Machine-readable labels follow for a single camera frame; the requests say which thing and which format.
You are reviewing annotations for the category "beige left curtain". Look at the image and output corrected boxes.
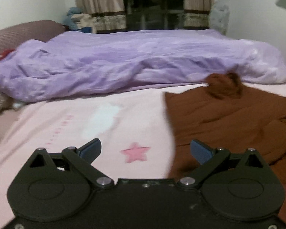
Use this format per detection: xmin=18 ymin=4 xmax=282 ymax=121
xmin=75 ymin=0 xmax=126 ymax=33

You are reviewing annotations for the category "maroon quilted pillow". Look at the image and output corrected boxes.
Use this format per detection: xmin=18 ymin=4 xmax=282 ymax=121
xmin=0 ymin=20 xmax=66 ymax=53

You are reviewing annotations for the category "brown button-up shirt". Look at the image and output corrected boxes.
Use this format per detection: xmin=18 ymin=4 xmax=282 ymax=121
xmin=164 ymin=73 xmax=286 ymax=222

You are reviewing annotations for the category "purple duvet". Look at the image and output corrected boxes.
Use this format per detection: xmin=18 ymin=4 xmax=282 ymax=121
xmin=0 ymin=30 xmax=286 ymax=103

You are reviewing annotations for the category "beige right curtain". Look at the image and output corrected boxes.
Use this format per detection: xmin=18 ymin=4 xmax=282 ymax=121
xmin=183 ymin=0 xmax=213 ymax=30

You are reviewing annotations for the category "pile of clothes in corner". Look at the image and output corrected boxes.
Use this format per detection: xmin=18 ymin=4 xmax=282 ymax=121
xmin=63 ymin=7 xmax=97 ymax=34

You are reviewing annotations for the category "pink printed bed sheet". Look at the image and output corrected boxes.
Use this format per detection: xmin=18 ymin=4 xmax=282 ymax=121
xmin=0 ymin=82 xmax=286 ymax=229

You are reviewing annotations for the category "beige curtain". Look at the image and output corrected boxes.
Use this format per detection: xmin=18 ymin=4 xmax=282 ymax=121
xmin=183 ymin=0 xmax=213 ymax=30
xmin=75 ymin=0 xmax=126 ymax=33

